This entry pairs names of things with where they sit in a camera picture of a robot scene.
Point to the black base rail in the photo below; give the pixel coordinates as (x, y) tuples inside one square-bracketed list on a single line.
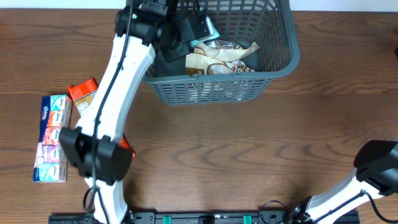
[(275, 217)]

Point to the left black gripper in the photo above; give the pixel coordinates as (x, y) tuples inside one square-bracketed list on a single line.
[(183, 48)]

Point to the orange cracker package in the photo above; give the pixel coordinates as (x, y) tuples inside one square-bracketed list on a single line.
[(82, 95)]

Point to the teal snack packet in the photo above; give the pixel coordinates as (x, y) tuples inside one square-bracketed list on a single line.
[(214, 34)]

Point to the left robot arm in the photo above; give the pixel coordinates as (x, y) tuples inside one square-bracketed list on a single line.
[(136, 42)]

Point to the Kleenex tissue multipack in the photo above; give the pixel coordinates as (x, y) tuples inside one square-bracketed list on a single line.
[(50, 161)]

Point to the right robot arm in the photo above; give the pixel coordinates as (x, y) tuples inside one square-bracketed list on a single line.
[(374, 176)]

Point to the brown white snack bag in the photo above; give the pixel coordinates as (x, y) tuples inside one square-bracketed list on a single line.
[(237, 66), (224, 50), (199, 65)]

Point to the grey plastic mesh basket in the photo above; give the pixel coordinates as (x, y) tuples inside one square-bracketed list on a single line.
[(269, 24)]

